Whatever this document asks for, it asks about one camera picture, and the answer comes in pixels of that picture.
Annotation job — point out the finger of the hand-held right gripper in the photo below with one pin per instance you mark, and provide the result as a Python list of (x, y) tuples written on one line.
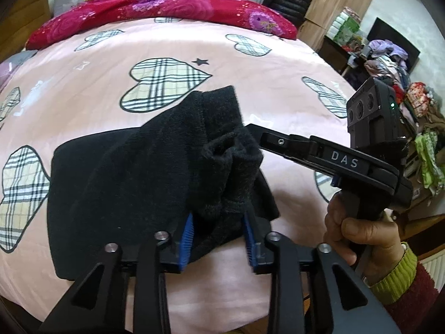
[(288, 146)]

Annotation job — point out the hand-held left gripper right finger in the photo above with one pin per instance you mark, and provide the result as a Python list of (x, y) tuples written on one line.
[(248, 247)]

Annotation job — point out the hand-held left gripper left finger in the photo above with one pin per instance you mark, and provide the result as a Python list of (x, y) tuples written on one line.
[(186, 240)]

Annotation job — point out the black pants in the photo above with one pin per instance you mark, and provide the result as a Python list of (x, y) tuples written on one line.
[(121, 181)]

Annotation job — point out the person's right forearm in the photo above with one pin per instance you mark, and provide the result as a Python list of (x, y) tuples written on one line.
[(417, 292)]

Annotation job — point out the person's right hand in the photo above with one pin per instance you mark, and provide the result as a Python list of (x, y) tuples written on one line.
[(372, 236)]

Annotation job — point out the pink heart-print bed sheet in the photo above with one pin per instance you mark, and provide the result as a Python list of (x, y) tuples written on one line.
[(243, 76)]

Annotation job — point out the dark wooden cabinet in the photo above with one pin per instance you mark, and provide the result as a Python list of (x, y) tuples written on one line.
[(332, 54)]

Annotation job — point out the pile of clothes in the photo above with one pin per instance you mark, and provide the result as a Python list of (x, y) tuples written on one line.
[(389, 62)]

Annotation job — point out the white radiator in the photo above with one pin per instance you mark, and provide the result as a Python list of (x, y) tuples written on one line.
[(436, 268)]

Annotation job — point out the stack of green white boxes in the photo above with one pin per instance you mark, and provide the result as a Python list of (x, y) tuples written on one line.
[(346, 28)]

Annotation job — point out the black television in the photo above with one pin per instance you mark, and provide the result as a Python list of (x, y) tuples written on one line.
[(393, 34)]

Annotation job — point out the black down jacket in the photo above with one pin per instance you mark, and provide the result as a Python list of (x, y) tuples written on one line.
[(288, 0)]

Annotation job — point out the red floral quilt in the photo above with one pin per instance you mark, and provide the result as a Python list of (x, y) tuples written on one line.
[(173, 7)]

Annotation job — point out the purple grey pillow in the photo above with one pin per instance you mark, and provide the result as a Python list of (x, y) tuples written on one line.
[(14, 64)]

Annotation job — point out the wooden headboard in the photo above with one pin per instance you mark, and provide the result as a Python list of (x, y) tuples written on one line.
[(21, 21)]

